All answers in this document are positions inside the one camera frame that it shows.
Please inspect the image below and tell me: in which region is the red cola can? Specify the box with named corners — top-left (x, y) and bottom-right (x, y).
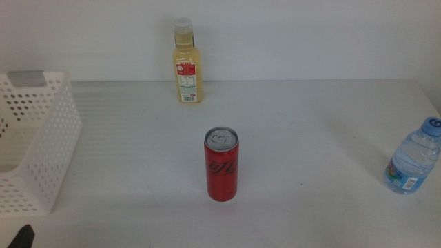
top-left (203, 126), bottom-right (240, 203)

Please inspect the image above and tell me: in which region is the yellow juice bottle white cap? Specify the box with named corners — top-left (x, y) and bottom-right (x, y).
top-left (172, 17), bottom-right (205, 105)

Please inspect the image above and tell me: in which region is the clear water bottle blue cap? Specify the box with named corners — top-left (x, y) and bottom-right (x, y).
top-left (383, 116), bottom-right (441, 196)

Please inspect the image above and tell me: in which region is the white perforated plastic basket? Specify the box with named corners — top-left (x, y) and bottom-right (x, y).
top-left (0, 70), bottom-right (83, 216)

